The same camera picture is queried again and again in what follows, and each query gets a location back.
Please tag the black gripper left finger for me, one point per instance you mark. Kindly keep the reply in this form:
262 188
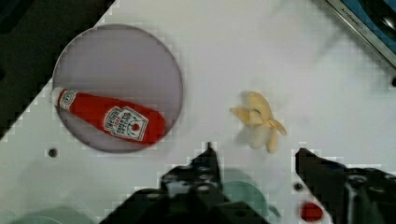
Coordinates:
188 194

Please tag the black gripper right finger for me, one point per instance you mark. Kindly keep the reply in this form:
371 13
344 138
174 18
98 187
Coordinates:
349 195

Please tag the yellow plush peeled banana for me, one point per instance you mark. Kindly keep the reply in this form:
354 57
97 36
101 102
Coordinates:
261 124

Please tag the green glass measuring cup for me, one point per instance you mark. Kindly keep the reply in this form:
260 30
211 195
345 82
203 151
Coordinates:
240 187

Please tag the red plush cherry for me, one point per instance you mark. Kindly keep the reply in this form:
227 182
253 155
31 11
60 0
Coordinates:
311 212

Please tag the red plush ketchup bottle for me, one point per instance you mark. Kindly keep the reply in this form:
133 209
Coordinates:
121 119

